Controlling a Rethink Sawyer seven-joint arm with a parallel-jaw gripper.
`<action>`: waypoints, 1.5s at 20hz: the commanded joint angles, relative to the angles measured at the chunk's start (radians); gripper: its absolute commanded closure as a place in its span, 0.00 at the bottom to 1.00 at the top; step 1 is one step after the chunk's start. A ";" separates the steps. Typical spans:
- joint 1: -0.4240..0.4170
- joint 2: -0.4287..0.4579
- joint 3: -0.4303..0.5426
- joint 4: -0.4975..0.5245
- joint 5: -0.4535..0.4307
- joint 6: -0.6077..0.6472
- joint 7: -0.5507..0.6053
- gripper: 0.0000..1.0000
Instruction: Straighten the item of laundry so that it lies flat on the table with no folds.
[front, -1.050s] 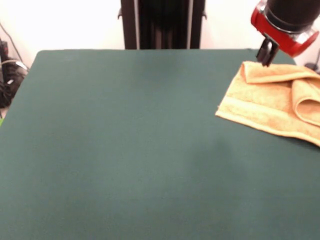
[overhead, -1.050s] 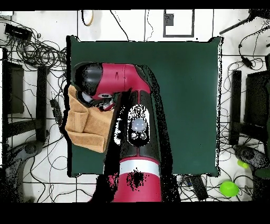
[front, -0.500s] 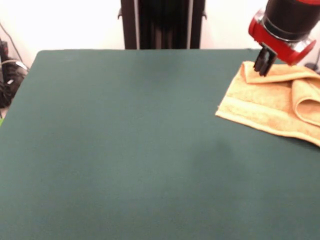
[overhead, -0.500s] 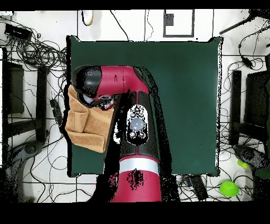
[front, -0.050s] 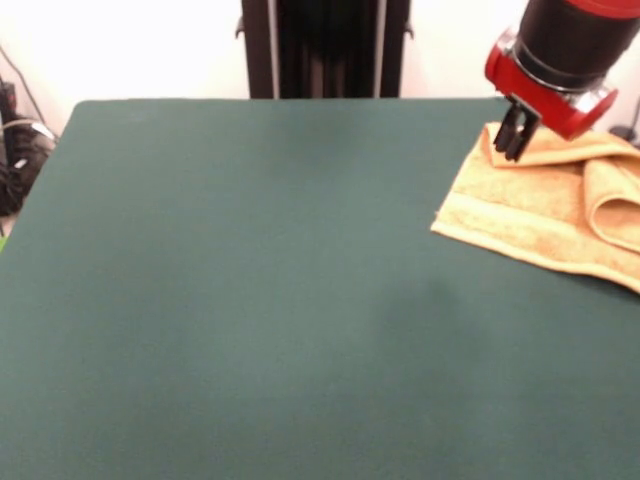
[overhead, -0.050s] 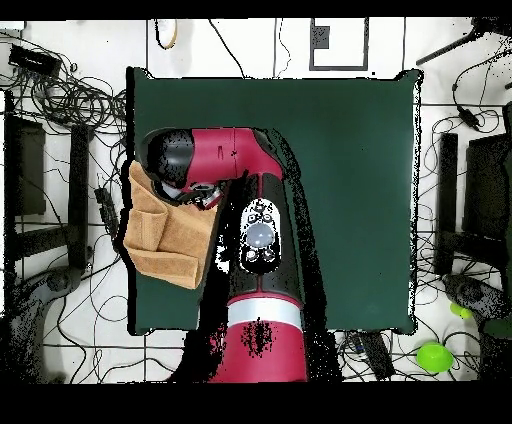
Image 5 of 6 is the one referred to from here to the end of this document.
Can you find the dark green table cloth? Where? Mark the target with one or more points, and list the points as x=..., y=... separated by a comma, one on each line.
x=200, y=300

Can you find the tan terry towel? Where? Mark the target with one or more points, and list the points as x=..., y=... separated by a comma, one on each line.
x=525, y=200

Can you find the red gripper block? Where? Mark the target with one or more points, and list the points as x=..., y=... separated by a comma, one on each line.
x=550, y=105

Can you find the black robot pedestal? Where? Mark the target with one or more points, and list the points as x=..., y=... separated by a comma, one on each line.
x=325, y=50

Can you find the grey pedestal leg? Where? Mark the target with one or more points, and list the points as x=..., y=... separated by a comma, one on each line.
x=622, y=132

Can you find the black red-switch power strip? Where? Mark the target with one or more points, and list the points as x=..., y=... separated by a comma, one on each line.
x=7, y=95

